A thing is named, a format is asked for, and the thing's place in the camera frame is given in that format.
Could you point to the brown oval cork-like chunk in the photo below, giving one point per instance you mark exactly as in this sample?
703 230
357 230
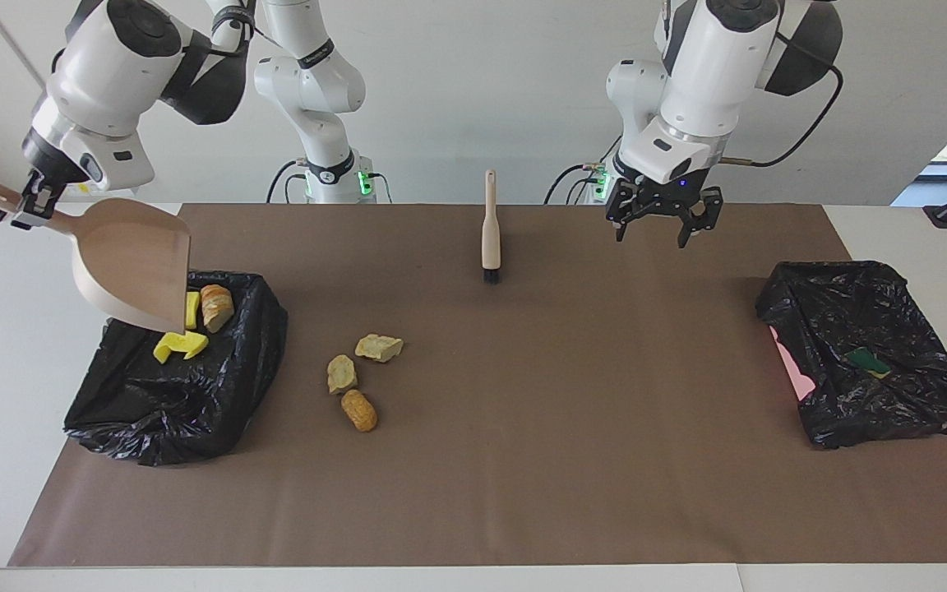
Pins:
359 410

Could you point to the pink plastic bin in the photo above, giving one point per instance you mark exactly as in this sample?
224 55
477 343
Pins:
794 370

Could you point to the pale angular foam chunk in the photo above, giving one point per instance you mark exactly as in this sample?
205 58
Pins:
379 348

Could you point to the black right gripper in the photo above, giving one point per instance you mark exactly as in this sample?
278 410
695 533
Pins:
39 191

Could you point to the black trash bag lined bin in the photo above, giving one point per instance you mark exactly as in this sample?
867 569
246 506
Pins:
177 411

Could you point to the yellow sponge chunk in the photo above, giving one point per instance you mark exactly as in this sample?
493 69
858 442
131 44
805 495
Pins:
192 311

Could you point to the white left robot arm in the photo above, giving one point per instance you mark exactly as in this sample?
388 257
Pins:
704 74

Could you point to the brown paper table mat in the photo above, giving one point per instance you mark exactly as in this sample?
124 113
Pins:
523 460

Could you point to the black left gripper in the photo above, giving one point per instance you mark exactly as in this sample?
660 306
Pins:
664 196

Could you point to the black trash bag over pink bin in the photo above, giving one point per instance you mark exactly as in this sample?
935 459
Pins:
893 411

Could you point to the boot-shaped green yellow sponge piece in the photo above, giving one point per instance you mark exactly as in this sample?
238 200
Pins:
177 345

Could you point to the beige brush with black bristles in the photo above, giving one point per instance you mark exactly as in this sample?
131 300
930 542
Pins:
491 238

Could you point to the beige plastic dustpan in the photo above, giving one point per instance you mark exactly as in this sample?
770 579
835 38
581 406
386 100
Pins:
132 263

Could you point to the pale oval foam chunk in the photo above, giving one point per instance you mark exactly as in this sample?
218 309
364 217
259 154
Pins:
342 374

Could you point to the pale orange-tinted foam chunk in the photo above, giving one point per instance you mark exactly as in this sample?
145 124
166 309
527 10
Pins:
217 307

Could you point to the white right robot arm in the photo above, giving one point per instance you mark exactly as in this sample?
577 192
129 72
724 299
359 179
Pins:
112 74

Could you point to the white wall electrical box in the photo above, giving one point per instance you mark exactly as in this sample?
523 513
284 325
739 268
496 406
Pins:
80 188

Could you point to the green and yellow sponge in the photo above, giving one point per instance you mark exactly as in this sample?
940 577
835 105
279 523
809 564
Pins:
868 362

